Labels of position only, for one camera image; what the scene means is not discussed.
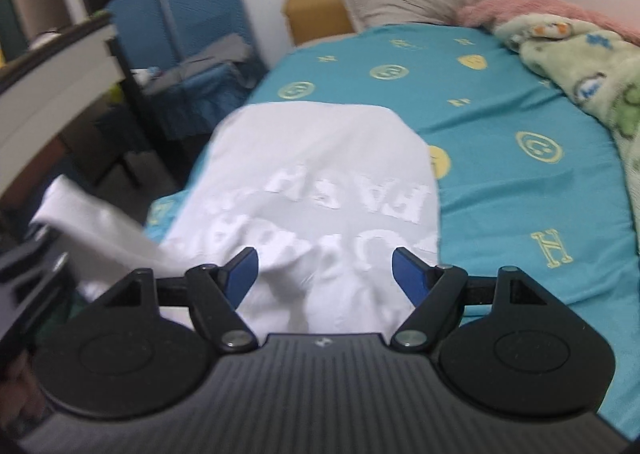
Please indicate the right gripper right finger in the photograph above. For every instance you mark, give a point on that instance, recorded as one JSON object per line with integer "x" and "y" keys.
{"x": 414, "y": 277}

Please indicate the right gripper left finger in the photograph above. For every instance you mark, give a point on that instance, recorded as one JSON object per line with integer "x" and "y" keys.
{"x": 237, "y": 276}

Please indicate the white t-shirt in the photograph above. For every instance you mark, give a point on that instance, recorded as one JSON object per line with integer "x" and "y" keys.
{"x": 280, "y": 213}

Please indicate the teal patterned bed sheet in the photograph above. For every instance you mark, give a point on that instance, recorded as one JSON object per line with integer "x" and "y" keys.
{"x": 523, "y": 176}

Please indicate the grey cloth on chair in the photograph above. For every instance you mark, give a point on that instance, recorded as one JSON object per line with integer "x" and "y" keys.
{"x": 230, "y": 49}

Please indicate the white black desk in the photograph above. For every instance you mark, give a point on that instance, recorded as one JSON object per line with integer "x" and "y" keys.
{"x": 42, "y": 93}

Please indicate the pink fuzzy blanket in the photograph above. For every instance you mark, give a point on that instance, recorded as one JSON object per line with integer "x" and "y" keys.
{"x": 493, "y": 13}

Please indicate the yellow wooden headboard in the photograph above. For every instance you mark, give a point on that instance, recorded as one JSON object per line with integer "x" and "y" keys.
{"x": 311, "y": 20}

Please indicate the blue covered chair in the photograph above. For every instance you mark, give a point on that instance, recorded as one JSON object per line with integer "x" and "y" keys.
{"x": 218, "y": 66}
{"x": 142, "y": 42}

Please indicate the green cartoon blanket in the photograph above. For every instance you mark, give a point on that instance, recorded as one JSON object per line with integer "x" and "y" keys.
{"x": 596, "y": 68}

